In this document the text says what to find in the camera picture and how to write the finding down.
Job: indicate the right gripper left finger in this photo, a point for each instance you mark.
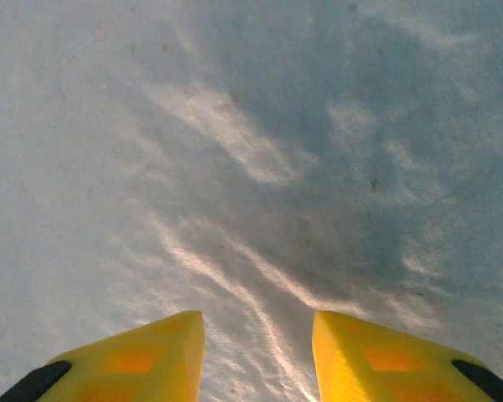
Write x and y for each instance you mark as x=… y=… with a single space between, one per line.
x=151 y=360

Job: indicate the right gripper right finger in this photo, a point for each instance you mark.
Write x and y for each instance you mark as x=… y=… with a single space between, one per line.
x=381 y=364

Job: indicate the grey-blue printed t-shirt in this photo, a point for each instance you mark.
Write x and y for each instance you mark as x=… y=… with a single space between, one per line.
x=251 y=146

